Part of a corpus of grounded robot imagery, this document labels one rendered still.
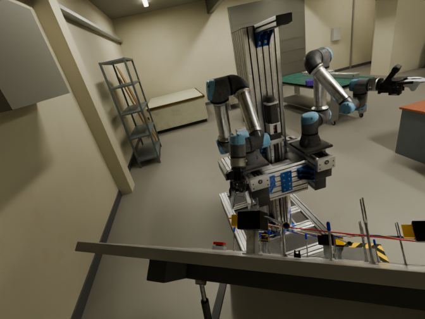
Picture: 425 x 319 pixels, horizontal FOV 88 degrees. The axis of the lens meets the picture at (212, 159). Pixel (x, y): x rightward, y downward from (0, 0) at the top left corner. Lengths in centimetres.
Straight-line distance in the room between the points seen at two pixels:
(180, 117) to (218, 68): 344
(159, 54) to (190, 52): 118
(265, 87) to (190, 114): 562
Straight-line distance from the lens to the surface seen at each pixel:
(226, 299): 133
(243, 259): 36
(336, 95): 161
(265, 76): 170
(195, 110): 719
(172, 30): 967
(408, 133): 417
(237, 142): 103
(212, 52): 979
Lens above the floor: 192
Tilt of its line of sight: 25 degrees down
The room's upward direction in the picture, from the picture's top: 13 degrees counter-clockwise
